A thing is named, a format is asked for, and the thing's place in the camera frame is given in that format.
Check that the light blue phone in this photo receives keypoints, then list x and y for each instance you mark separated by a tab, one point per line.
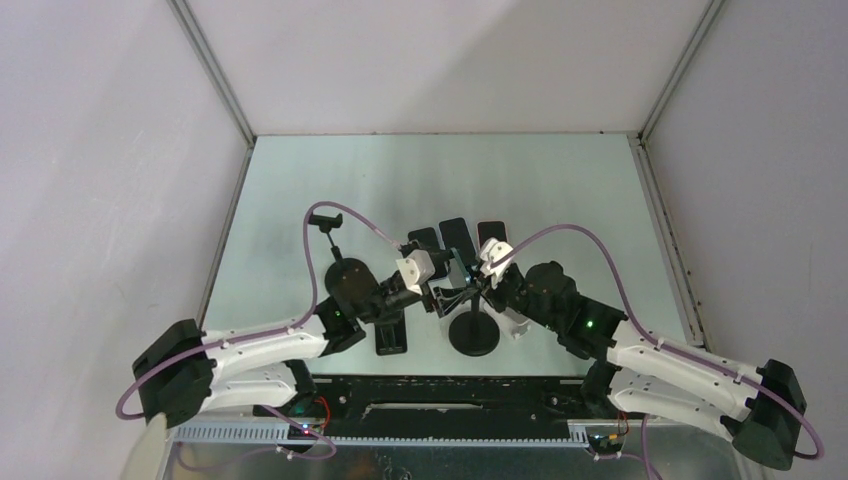
455	234

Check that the black round-base phone stand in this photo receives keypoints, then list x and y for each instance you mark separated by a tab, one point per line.
347	279

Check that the grey slotted cable duct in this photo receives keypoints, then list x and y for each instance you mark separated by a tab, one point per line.
275	433

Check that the black gooseneck phone stand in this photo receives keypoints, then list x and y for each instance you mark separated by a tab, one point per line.
474	333

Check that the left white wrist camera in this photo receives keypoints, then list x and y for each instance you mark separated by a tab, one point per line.
416	270

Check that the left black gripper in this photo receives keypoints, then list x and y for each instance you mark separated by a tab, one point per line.
450	301

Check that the pink phone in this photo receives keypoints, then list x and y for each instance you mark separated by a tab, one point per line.
491	229

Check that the white flat phone stand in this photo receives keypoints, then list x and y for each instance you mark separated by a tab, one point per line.
510	323

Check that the right controller board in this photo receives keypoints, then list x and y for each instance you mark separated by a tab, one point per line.
607	445

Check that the left controller board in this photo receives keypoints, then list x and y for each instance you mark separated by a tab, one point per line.
296	434

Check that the teal phone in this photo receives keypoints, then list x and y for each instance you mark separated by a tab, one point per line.
458	275

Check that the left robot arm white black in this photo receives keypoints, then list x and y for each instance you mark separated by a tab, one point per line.
187	371

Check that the black folding phone stand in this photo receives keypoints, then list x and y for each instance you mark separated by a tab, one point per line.
391	335

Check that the controller board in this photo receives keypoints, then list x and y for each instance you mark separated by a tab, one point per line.
607	445
296	434

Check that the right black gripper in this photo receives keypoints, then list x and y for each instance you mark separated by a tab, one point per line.
493	294

